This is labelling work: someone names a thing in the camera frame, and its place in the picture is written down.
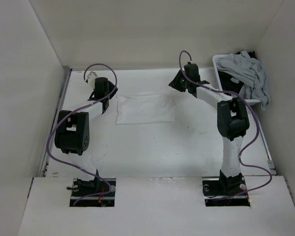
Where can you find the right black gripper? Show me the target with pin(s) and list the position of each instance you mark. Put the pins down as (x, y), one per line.
(175, 83)

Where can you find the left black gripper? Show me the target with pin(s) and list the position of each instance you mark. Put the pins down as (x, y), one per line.
(112, 88)

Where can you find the white tank top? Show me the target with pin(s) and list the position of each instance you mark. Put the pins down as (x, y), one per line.
(145, 108)

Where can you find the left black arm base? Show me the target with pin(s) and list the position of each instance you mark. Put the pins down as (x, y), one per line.
(91, 193)

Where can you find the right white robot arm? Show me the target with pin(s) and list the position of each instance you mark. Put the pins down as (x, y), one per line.
(232, 124)

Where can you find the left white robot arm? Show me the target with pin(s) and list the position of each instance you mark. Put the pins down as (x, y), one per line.
(72, 132)

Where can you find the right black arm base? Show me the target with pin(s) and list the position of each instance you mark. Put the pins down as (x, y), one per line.
(225, 191)

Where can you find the black tank top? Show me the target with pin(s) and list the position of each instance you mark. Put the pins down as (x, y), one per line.
(238, 73)

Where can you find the grey tank top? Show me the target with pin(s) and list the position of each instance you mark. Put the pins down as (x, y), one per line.
(261, 90)

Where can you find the white plastic laundry basket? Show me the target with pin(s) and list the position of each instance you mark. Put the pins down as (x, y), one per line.
(215, 60)

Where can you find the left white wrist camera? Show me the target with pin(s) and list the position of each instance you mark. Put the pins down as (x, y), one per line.
(90, 79)

